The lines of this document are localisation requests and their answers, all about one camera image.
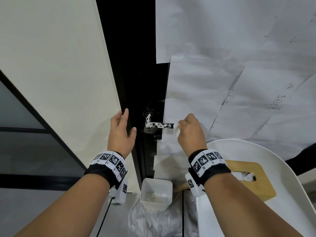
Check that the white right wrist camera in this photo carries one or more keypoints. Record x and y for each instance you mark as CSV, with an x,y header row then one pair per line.
x,y
195,187

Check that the person's right forearm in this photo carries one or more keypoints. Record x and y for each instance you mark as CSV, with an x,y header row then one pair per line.
x,y
242,209

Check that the person's left hand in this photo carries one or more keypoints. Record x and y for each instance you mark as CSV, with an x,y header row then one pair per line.
x,y
119,135

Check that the clear bag of screws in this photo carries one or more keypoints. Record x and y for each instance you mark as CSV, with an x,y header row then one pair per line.
x,y
150,131

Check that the black wristband with markers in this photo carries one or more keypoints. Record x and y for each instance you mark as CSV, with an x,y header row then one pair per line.
x,y
98,170
214,170

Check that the clear plastic sheet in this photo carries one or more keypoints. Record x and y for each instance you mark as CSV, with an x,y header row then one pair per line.
x,y
153,224

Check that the person's right hand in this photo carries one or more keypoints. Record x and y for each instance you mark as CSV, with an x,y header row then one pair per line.
x,y
193,138

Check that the black framed glass partition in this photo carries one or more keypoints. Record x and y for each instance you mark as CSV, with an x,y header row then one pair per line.
x,y
24,180

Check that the black right wristband with markers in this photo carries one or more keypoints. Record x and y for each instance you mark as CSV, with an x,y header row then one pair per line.
x,y
214,170

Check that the black left wristband with markers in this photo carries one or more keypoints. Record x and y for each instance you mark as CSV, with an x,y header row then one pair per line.
x,y
98,170

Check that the white plastic chair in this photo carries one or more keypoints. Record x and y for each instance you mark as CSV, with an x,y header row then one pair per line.
x,y
284,214

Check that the wooden tissue box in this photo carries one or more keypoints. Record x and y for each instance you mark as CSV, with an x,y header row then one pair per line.
x,y
261,187

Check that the white paper sheets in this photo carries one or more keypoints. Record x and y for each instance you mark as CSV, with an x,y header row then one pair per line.
x,y
222,34

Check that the white plastic bin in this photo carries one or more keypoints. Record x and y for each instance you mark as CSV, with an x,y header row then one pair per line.
x,y
155,206

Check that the person's left forearm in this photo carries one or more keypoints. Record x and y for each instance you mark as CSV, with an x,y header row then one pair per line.
x,y
69,209

